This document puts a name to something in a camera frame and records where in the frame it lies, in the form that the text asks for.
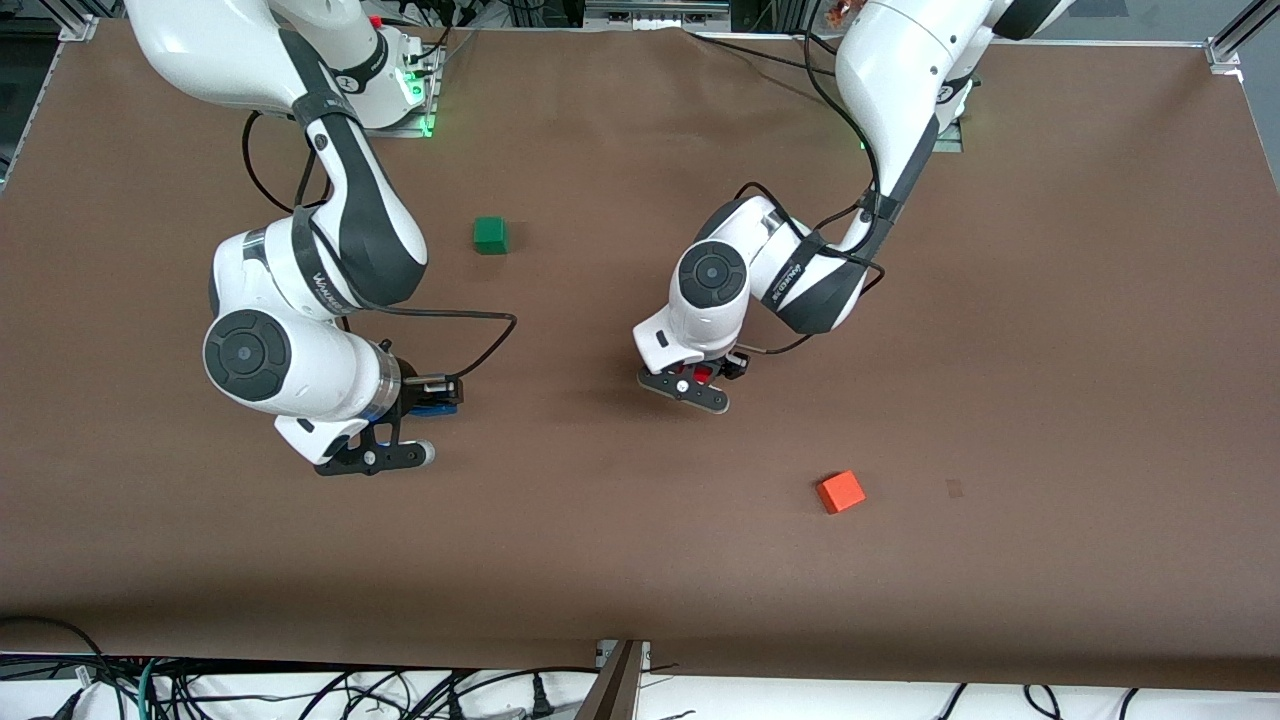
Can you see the grey background equipment box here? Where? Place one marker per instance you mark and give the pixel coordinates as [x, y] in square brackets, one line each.
[655, 8]

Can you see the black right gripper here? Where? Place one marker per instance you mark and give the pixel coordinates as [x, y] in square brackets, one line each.
[411, 391]

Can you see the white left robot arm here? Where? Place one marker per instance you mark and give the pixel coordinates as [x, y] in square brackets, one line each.
[900, 70]

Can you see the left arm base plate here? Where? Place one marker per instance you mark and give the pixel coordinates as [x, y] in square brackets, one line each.
[950, 135]

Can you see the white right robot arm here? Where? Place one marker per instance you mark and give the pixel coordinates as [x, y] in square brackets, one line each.
[300, 370]

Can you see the blue cube block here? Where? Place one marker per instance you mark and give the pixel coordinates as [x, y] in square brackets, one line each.
[435, 408]

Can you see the orange cube block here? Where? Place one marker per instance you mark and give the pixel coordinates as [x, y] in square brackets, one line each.
[841, 492]

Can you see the red cube block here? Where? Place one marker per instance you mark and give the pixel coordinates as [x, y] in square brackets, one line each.
[703, 375]

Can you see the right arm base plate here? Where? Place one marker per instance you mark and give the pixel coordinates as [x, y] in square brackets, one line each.
[410, 100]

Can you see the green cube block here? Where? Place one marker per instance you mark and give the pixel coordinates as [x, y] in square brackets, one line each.
[490, 235]

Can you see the aluminium frame corner bracket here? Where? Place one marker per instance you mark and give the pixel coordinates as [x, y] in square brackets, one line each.
[78, 27]
[1235, 40]

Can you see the brown table support strut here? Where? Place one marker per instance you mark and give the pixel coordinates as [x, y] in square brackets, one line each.
[608, 685]

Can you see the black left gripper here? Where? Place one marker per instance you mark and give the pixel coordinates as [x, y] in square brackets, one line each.
[737, 364]

